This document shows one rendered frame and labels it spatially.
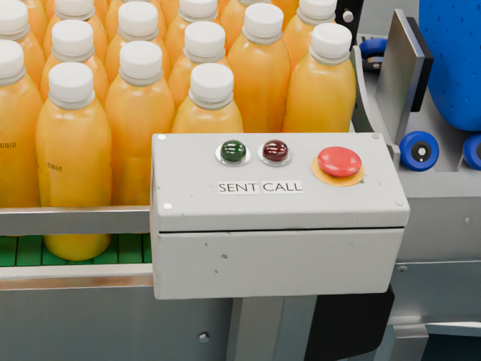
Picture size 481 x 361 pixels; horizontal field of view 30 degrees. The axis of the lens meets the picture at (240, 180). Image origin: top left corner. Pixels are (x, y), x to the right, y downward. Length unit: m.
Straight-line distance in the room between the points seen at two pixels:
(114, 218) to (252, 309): 0.16
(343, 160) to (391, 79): 0.36
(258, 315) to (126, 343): 0.20
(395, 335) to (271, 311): 0.46
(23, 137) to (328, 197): 0.31
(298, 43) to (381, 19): 2.23
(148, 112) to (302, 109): 0.17
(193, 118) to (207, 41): 0.08
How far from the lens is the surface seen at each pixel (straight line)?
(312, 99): 0.91
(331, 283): 0.76
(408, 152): 1.00
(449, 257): 1.09
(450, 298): 1.22
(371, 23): 3.15
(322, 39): 0.89
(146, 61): 0.83
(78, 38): 0.86
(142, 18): 0.89
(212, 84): 0.81
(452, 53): 1.05
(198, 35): 0.87
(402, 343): 1.27
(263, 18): 0.91
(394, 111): 1.06
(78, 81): 0.80
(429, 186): 1.03
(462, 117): 1.02
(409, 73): 1.02
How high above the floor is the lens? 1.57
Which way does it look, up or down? 41 degrees down
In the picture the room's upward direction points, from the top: 7 degrees clockwise
